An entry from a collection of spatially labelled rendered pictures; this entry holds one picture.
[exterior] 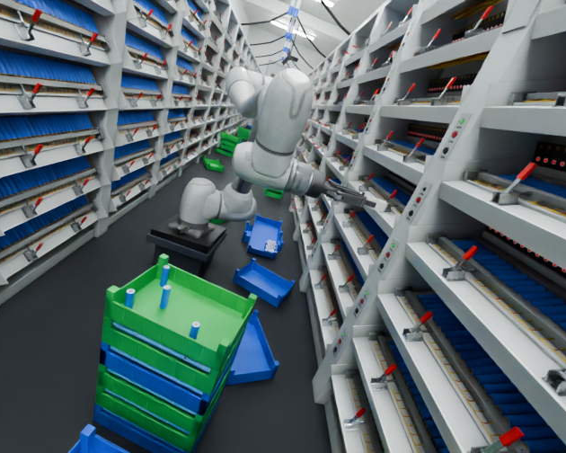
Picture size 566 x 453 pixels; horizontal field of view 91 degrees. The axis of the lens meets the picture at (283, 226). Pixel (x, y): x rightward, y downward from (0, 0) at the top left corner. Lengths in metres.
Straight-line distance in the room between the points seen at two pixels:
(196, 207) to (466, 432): 1.26
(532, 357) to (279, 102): 0.63
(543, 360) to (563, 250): 0.17
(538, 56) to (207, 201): 1.25
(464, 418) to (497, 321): 0.20
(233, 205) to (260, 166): 0.78
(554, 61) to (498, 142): 0.19
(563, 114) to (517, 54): 0.24
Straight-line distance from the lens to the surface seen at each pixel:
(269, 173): 0.71
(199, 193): 1.43
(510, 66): 0.88
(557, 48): 0.95
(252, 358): 1.29
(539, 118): 0.74
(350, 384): 1.14
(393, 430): 0.87
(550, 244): 0.61
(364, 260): 1.11
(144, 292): 0.85
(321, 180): 0.75
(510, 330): 0.65
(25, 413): 1.16
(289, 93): 0.63
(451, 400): 0.74
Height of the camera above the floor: 0.96
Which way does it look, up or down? 22 degrees down
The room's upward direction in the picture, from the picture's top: 20 degrees clockwise
